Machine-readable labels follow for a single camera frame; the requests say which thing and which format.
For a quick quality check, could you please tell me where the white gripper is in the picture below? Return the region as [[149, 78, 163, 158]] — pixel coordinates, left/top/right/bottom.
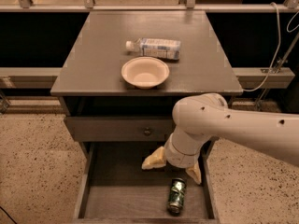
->
[[141, 133, 202, 185]]

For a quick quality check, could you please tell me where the green soda can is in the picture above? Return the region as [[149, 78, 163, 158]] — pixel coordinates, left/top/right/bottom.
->
[[167, 178, 187, 215]]

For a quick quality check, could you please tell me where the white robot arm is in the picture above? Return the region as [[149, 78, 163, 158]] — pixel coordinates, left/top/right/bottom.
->
[[142, 93, 299, 184]]

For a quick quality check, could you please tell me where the round dark drawer knob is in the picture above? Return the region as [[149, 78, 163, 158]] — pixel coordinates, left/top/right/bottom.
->
[[144, 127, 151, 136]]

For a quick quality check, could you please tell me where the open grey middle drawer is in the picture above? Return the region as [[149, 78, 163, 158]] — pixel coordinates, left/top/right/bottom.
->
[[72, 142, 221, 224]]

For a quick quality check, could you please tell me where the grey top drawer front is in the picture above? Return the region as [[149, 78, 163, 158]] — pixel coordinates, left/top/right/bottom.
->
[[64, 117, 174, 142]]

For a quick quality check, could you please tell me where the grey wooden drawer cabinet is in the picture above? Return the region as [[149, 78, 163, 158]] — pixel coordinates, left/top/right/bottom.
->
[[50, 10, 244, 161]]

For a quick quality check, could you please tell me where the white paper bowl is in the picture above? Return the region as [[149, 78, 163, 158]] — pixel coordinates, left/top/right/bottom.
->
[[121, 57, 170, 89]]

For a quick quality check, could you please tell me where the clear plastic water bottle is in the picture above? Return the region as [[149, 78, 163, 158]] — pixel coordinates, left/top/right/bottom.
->
[[125, 38, 181, 61]]

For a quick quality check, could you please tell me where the black floor cable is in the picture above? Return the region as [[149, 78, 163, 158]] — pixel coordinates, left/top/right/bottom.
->
[[0, 206, 17, 224]]

